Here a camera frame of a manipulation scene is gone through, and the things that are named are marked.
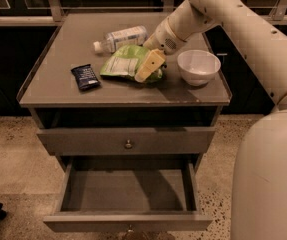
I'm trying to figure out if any round metal top knob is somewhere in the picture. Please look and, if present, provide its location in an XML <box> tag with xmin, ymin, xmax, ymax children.
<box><xmin>124</xmin><ymin>140</ymin><xmax>133</xmax><ymax>149</ymax></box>

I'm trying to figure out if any round metal knob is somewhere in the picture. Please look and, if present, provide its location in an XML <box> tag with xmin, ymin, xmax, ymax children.
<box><xmin>124</xmin><ymin>140</ymin><xmax>133</xmax><ymax>149</ymax></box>
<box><xmin>126</xmin><ymin>225</ymin><xmax>134</xmax><ymax>235</ymax></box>

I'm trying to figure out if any grey drawer cabinet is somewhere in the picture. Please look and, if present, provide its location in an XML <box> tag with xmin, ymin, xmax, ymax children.
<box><xmin>16</xmin><ymin>11</ymin><xmax>233</xmax><ymax>174</ymax></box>

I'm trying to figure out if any open grey middle drawer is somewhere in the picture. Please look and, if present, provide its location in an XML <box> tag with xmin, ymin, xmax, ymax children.
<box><xmin>44</xmin><ymin>157</ymin><xmax>212</xmax><ymax>232</ymax></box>

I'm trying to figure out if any green rice chip bag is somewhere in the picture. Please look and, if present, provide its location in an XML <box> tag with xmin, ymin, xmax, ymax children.
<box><xmin>100</xmin><ymin>45</ymin><xmax>165</xmax><ymax>83</ymax></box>

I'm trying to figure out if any white ceramic bowl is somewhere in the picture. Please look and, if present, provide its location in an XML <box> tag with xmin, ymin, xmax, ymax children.
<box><xmin>177</xmin><ymin>50</ymin><xmax>221</xmax><ymax>86</ymax></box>

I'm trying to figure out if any grey top drawer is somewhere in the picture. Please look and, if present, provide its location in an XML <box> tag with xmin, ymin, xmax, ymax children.
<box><xmin>37</xmin><ymin>127</ymin><xmax>215</xmax><ymax>156</ymax></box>

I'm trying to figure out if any dark blue snack packet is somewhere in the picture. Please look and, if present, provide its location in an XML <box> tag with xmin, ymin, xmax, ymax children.
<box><xmin>71</xmin><ymin>64</ymin><xmax>100</xmax><ymax>91</ymax></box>

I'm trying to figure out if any metal railing frame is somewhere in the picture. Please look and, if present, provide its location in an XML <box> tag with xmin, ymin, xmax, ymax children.
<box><xmin>0</xmin><ymin>0</ymin><xmax>287</xmax><ymax>28</ymax></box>

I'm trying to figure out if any clear plastic water bottle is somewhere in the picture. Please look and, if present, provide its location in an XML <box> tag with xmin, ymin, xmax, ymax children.
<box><xmin>93</xmin><ymin>26</ymin><xmax>148</xmax><ymax>54</ymax></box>

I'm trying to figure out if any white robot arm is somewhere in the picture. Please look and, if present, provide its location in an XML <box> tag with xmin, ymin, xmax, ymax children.
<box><xmin>144</xmin><ymin>0</ymin><xmax>287</xmax><ymax>240</ymax></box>

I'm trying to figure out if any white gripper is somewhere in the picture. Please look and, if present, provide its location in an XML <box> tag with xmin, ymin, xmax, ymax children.
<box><xmin>135</xmin><ymin>16</ymin><xmax>186</xmax><ymax>83</ymax></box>

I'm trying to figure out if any round metal middle knob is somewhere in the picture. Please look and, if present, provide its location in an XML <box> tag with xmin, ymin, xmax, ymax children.
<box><xmin>126</xmin><ymin>225</ymin><xmax>134</xmax><ymax>235</ymax></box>

